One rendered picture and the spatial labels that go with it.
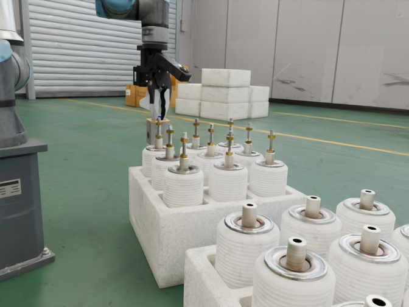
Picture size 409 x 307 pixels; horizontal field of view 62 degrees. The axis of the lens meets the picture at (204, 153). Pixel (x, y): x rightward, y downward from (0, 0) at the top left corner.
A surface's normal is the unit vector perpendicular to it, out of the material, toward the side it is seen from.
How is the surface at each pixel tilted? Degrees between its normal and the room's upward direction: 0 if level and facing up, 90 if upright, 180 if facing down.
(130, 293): 0
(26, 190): 90
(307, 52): 90
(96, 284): 0
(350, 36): 90
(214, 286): 0
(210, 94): 90
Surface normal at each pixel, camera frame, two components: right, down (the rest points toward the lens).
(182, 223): 0.37, 0.22
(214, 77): -0.67, 0.14
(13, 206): 0.73, 0.18
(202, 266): 0.04, -0.97
